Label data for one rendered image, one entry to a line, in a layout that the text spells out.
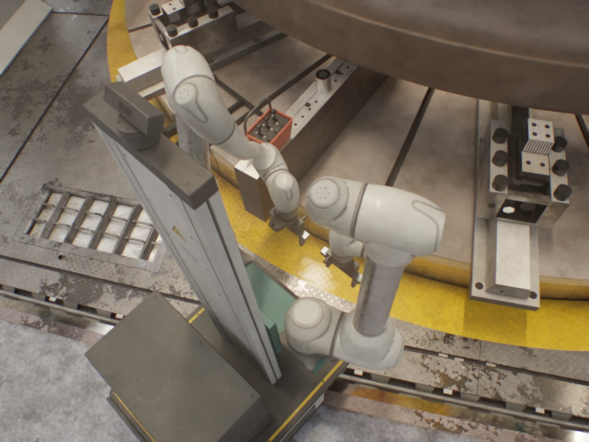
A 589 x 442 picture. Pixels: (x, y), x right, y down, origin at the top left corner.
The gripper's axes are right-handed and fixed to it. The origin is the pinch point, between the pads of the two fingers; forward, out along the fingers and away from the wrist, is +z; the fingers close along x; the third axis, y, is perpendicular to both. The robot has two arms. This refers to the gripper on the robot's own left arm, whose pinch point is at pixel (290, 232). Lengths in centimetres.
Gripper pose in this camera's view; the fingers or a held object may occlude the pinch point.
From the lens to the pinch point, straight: 201.8
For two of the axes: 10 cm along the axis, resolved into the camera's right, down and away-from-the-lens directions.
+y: 6.9, -6.5, 3.2
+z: 0.8, 5.1, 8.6
